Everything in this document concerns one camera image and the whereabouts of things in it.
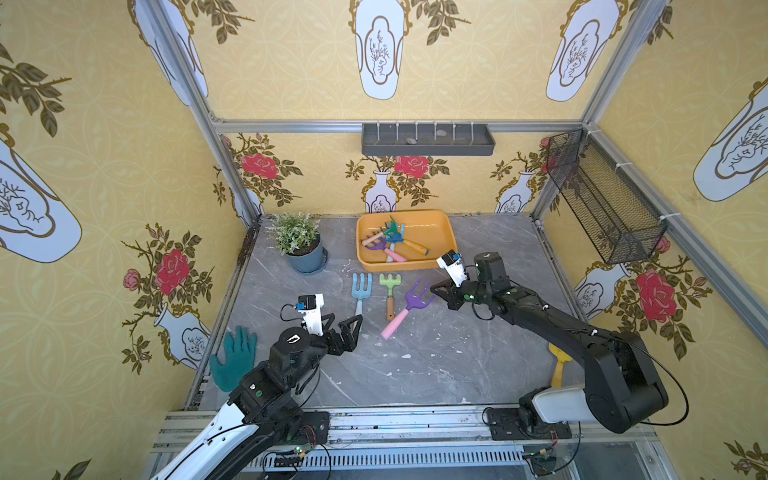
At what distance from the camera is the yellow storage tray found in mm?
1049

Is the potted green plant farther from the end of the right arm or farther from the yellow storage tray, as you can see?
the end of the right arm

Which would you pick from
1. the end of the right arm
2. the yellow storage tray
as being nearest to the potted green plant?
the yellow storage tray
